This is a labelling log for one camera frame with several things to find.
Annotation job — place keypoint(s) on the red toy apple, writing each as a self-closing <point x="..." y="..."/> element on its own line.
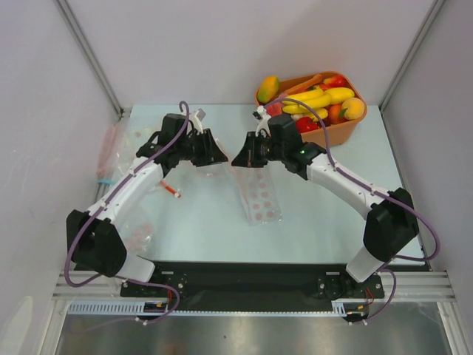
<point x="306" y="124"/>

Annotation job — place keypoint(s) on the yellow toy banana bunch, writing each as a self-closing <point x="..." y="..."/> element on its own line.
<point x="316" y="99"/>

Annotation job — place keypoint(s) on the orange plastic fruit basket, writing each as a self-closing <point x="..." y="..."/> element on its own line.
<point x="337" y="129"/>

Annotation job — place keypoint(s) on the aluminium front rail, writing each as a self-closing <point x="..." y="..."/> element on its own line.
<point x="403" y="286"/>

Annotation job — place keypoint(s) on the clear zip bag pile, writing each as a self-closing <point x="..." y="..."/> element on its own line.
<point x="118" y="150"/>

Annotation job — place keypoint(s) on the yellow orange toy peach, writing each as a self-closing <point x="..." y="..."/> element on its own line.
<point x="352" y="109"/>

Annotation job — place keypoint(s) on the orange toy carrot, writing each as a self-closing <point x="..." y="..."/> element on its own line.
<point x="297" y="85"/>

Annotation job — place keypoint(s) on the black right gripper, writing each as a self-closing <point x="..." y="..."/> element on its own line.
<point x="253" y="149"/>

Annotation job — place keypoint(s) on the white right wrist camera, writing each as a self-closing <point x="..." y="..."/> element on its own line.
<point x="262" y="117"/>

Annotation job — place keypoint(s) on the yellow green toy mango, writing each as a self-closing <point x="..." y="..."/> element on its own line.
<point x="267" y="89"/>

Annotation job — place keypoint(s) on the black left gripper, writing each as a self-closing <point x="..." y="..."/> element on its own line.
<point x="211" y="152"/>

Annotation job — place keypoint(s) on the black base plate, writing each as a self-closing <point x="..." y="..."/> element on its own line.
<point x="332" y="277"/>

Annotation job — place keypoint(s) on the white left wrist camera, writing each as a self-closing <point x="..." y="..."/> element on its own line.
<point x="196" y="118"/>

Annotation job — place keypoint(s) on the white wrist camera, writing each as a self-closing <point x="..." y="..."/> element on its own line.
<point x="262" y="117"/>
<point x="196" y="118"/>

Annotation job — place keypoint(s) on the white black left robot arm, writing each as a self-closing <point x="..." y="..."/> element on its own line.
<point x="146" y="171"/>

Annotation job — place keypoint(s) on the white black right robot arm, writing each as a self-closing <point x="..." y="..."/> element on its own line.
<point x="390" y="218"/>

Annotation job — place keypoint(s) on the clear red-dotted zip bag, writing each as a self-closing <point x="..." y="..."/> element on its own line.
<point x="255" y="188"/>

